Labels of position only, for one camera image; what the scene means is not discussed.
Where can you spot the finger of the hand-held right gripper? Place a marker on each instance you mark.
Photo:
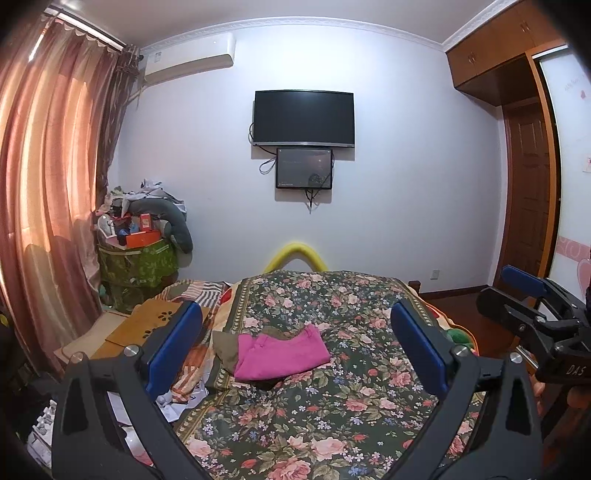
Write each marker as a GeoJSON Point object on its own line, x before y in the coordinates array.
{"type": "Point", "coordinates": [503, 304]}
{"type": "Point", "coordinates": [524, 279]}

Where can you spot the person's right hand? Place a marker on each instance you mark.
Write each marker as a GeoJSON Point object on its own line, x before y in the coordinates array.
{"type": "Point", "coordinates": [581, 398]}

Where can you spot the small red box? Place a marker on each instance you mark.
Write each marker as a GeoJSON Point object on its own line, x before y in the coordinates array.
{"type": "Point", "coordinates": [146, 221]}

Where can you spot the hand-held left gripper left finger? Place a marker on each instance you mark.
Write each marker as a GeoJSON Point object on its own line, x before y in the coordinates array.
{"type": "Point", "coordinates": [178, 341]}

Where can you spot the yellow foam arch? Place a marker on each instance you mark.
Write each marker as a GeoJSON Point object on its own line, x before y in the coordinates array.
{"type": "Point", "coordinates": [295, 247]}

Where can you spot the black wall television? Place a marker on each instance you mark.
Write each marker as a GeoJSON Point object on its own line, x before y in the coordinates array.
{"type": "Point", "coordinates": [304, 117]}

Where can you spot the striped orange blanket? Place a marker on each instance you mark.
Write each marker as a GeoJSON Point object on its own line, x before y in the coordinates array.
{"type": "Point", "coordinates": [203, 290]}

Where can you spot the small black monitor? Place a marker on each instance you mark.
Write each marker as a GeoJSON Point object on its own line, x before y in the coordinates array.
{"type": "Point", "coordinates": [304, 168]}

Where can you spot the floral bed blanket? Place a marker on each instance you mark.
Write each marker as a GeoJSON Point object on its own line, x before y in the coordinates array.
{"type": "Point", "coordinates": [323, 415]}

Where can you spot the brown wooden door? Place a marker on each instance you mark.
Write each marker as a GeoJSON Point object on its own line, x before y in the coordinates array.
{"type": "Point", "coordinates": [526, 194]}

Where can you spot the pink curtain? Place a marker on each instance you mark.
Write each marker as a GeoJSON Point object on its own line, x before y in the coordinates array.
{"type": "Point", "coordinates": [51, 184]}

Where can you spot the olive green garment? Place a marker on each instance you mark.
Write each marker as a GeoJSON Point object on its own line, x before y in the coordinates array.
{"type": "Point", "coordinates": [226, 350]}

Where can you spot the white air conditioner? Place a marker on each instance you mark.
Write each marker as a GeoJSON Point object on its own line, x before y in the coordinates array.
{"type": "Point", "coordinates": [189, 60]}

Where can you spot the pink pants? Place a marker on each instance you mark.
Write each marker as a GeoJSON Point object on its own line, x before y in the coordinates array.
{"type": "Point", "coordinates": [286, 353]}

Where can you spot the colourful printed fleece blanket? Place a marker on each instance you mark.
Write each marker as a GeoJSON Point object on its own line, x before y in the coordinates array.
{"type": "Point", "coordinates": [457, 334]}

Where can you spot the green storage bag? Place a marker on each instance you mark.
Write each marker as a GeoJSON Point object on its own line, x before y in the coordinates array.
{"type": "Point", "coordinates": [138, 267]}

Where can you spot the white sliding wardrobe door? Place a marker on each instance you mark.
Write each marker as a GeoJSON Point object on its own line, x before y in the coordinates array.
{"type": "Point", "coordinates": [570, 184]}

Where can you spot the crumpled white paper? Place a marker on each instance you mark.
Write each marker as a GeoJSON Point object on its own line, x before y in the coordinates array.
{"type": "Point", "coordinates": [171, 406]}

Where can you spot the brown wooden wardrobe cabinet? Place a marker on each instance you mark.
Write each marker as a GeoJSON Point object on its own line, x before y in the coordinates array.
{"type": "Point", "coordinates": [489, 60]}

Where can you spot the wooden bed frame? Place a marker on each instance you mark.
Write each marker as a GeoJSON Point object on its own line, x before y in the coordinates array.
{"type": "Point", "coordinates": [415, 286]}

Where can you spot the orange box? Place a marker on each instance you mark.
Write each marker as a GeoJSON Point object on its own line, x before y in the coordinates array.
{"type": "Point", "coordinates": [143, 239]}

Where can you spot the pile of clothes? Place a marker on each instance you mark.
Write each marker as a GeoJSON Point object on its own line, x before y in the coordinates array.
{"type": "Point", "coordinates": [152, 189]}

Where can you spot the grey plush pillow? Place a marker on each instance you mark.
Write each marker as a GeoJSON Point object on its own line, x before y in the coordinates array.
{"type": "Point", "coordinates": [178, 226]}

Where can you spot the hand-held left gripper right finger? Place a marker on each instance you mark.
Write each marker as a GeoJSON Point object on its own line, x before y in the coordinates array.
{"type": "Point", "coordinates": [418, 350]}

